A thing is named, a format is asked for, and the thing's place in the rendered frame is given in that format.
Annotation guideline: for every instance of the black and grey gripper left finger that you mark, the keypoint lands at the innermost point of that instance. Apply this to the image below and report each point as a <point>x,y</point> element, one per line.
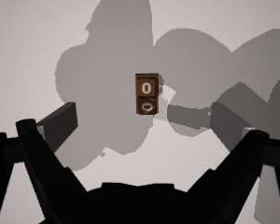
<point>60,194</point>

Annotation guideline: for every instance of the brown wooden cube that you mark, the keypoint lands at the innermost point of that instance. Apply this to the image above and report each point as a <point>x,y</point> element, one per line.
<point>146,86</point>
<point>147,105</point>

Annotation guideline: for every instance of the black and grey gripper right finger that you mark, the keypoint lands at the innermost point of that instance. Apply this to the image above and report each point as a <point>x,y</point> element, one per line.
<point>222,193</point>

